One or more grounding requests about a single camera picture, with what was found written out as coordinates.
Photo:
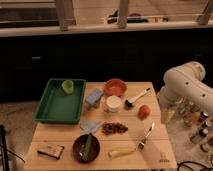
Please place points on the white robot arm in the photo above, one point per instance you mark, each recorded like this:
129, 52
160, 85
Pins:
184, 81

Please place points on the white paper cup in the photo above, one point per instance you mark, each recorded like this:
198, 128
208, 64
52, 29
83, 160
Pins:
113, 103

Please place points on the light green cup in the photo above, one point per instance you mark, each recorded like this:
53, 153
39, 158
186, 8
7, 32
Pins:
68, 86

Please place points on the orange bowl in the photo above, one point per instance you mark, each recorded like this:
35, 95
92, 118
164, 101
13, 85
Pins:
115, 87

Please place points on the blue sponge block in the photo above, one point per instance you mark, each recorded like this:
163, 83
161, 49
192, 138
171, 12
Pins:
93, 99

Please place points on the orange fruit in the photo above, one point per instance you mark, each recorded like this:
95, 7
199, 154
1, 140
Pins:
143, 112

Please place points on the grey folded cloth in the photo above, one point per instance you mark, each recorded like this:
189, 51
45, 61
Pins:
90, 126

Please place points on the green plastic tray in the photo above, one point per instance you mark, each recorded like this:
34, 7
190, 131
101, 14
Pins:
58, 107

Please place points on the dark brown plate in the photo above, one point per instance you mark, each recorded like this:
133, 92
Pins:
79, 145

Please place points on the silver fork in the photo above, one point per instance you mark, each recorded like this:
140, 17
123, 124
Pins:
142, 142

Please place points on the green cucumber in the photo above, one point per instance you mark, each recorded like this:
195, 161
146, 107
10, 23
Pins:
87, 148

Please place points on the small brown box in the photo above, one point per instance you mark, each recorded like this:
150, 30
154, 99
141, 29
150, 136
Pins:
51, 150

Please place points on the spice bottles on floor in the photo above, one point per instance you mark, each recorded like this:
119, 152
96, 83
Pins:
193, 127

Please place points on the black stand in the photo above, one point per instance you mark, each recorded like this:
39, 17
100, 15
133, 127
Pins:
3, 150

